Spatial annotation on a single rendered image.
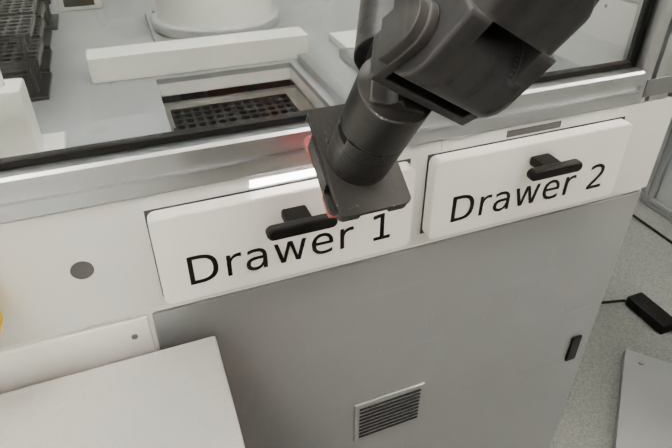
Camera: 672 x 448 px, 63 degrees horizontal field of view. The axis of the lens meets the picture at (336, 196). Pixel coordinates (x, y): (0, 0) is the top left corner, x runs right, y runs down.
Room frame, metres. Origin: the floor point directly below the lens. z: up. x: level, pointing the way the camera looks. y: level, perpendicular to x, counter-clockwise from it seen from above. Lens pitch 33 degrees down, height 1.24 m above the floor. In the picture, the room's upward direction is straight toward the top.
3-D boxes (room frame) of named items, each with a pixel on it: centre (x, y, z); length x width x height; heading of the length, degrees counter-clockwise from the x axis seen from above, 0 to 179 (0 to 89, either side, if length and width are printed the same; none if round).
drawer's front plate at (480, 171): (0.60, -0.25, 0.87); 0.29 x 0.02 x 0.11; 111
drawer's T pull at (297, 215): (0.46, 0.04, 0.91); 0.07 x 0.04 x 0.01; 111
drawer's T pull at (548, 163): (0.58, -0.26, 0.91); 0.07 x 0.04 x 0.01; 111
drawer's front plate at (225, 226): (0.49, 0.05, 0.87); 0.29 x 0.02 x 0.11; 111
